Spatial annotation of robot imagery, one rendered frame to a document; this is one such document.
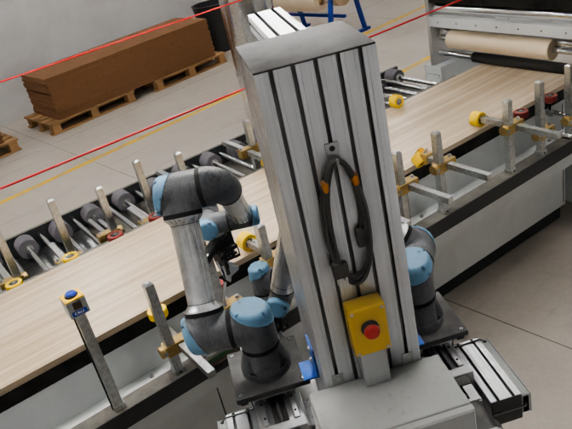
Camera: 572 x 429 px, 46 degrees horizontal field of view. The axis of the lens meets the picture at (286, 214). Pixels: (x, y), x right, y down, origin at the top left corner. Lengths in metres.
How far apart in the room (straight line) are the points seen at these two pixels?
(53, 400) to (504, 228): 2.66
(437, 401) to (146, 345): 1.55
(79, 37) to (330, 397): 8.78
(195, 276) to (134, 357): 0.99
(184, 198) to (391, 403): 0.80
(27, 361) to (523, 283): 2.65
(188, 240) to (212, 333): 0.27
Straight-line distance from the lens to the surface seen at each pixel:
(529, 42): 4.46
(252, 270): 2.30
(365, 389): 1.68
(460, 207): 3.43
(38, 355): 2.82
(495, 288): 4.05
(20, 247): 3.91
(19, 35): 9.78
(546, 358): 3.59
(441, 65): 4.99
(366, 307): 1.54
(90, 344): 2.53
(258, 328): 1.95
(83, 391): 2.88
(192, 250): 1.96
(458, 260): 3.95
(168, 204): 1.95
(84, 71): 8.70
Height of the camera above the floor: 2.38
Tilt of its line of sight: 28 degrees down
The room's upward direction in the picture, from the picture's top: 13 degrees counter-clockwise
